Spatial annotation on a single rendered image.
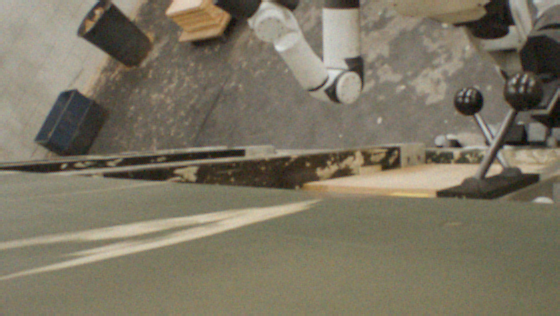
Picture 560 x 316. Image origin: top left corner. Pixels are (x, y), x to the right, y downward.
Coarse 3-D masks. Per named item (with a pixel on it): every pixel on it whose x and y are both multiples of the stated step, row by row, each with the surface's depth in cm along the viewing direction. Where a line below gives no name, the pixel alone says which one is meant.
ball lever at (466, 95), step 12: (456, 96) 59; (468, 96) 58; (480, 96) 58; (456, 108) 60; (468, 108) 58; (480, 108) 59; (480, 120) 59; (504, 156) 57; (504, 168) 56; (516, 168) 56
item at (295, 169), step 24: (408, 144) 119; (120, 168) 68; (144, 168) 67; (168, 168) 70; (192, 168) 73; (216, 168) 76; (240, 168) 80; (264, 168) 84; (288, 168) 88; (312, 168) 93; (336, 168) 98; (384, 168) 111
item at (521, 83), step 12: (528, 72) 43; (516, 84) 43; (528, 84) 42; (540, 84) 43; (504, 96) 44; (516, 96) 43; (528, 96) 42; (540, 96) 43; (516, 108) 44; (528, 108) 43; (504, 120) 45; (504, 132) 45; (492, 144) 46; (492, 156) 46; (480, 168) 47; (468, 180) 47; (480, 180) 47
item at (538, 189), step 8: (544, 168) 75; (552, 168) 74; (544, 176) 63; (552, 176) 63; (536, 184) 57; (544, 184) 60; (552, 184) 63; (512, 192) 50; (520, 192) 52; (528, 192) 54; (536, 192) 57; (544, 192) 60; (552, 192) 63; (504, 200) 48; (512, 200) 50; (520, 200) 52; (528, 200) 54
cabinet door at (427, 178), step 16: (352, 176) 101; (368, 176) 99; (384, 176) 99; (400, 176) 99; (416, 176) 97; (432, 176) 96; (448, 176) 94; (464, 176) 92; (352, 192) 83; (368, 192) 81; (384, 192) 79; (400, 192) 77; (416, 192) 75; (432, 192) 73
